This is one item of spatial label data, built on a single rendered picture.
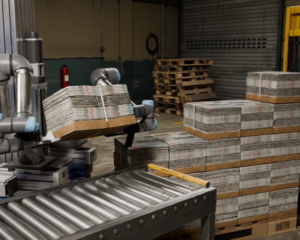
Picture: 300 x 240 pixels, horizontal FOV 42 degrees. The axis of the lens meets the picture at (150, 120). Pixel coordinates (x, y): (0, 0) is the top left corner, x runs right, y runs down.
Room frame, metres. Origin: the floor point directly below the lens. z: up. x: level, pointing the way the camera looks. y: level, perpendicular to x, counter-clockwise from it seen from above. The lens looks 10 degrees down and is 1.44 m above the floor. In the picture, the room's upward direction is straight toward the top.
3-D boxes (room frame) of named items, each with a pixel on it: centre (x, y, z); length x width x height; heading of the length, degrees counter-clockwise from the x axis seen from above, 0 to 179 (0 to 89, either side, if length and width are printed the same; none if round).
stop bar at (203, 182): (1.97, -0.14, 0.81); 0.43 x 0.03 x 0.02; 42
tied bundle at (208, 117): (2.90, -0.46, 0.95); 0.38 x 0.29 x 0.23; 21
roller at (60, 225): (1.49, 0.41, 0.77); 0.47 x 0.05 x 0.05; 42
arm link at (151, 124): (2.39, 0.01, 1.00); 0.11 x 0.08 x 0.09; 132
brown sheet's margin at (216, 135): (2.90, -0.46, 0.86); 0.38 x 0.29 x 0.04; 21
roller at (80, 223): (1.54, 0.36, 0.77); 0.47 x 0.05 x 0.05; 42
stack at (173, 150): (2.85, -0.33, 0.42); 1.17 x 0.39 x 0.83; 112
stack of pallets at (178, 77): (9.65, -0.83, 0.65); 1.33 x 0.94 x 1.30; 136
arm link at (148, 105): (2.37, 0.02, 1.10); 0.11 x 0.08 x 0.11; 141
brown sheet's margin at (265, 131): (3.01, -0.73, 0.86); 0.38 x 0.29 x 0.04; 22
